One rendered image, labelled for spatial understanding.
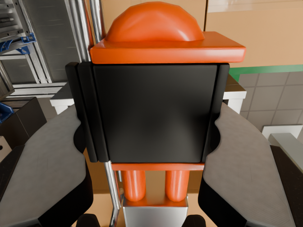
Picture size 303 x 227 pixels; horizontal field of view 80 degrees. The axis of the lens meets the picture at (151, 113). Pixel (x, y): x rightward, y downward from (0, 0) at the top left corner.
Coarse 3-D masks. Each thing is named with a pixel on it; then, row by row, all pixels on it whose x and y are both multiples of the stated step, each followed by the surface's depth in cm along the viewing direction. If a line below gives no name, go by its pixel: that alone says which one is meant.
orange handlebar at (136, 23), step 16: (128, 16) 9; (144, 16) 9; (160, 16) 9; (176, 16) 9; (192, 16) 10; (112, 32) 10; (128, 32) 9; (144, 32) 9; (160, 32) 9; (176, 32) 9; (192, 32) 9; (128, 176) 15; (144, 176) 16; (176, 176) 15; (128, 192) 17; (144, 192) 17; (176, 192) 16
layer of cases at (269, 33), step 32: (128, 0) 55; (160, 0) 55; (192, 0) 55; (224, 0) 55; (256, 0) 54; (288, 0) 54; (224, 32) 59; (256, 32) 59; (288, 32) 59; (256, 64) 65; (288, 64) 65
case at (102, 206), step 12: (96, 168) 45; (96, 180) 42; (192, 180) 42; (96, 192) 40; (108, 192) 40; (192, 192) 39; (96, 204) 41; (108, 204) 41; (192, 204) 41; (96, 216) 44; (108, 216) 44; (120, 216) 44; (204, 216) 43
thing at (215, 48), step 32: (96, 64) 9; (128, 64) 9; (160, 64) 9; (192, 64) 9; (224, 64) 9; (128, 96) 10; (160, 96) 10; (192, 96) 10; (128, 128) 11; (160, 128) 11; (192, 128) 11; (128, 160) 12; (160, 160) 12; (192, 160) 12
